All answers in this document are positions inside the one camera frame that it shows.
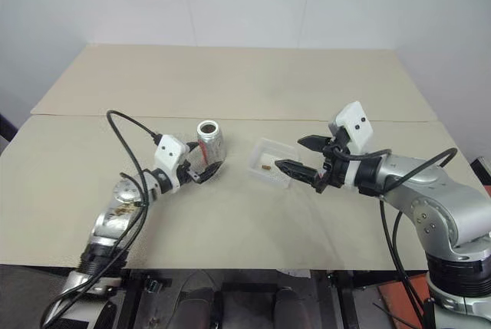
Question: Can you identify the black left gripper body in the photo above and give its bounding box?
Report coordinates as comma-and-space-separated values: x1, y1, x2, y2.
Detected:
177, 151, 203, 186

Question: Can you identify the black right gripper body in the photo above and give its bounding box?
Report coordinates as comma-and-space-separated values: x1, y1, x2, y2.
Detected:
314, 129, 353, 194

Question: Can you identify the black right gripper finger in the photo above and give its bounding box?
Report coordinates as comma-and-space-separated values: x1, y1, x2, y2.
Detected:
273, 159, 320, 192
297, 134, 333, 153

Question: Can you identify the silver metal can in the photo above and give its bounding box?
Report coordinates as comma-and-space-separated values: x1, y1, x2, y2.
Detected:
196, 120, 228, 171

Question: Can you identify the clear plastic tray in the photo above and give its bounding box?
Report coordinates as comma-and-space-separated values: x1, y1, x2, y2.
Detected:
247, 137, 302, 189

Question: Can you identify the black object beside table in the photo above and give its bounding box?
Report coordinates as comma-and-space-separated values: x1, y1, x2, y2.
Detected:
0, 113, 17, 143

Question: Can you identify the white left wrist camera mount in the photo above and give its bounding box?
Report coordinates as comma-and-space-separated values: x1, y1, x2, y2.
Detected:
154, 134, 190, 195

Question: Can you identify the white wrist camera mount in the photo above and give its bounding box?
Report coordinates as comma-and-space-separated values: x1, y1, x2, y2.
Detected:
328, 101, 375, 189
154, 134, 190, 195

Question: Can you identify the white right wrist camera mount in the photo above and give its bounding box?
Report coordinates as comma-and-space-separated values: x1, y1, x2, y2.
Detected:
328, 101, 375, 189

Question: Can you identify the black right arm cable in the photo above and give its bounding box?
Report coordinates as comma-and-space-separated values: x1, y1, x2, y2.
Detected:
333, 146, 460, 329

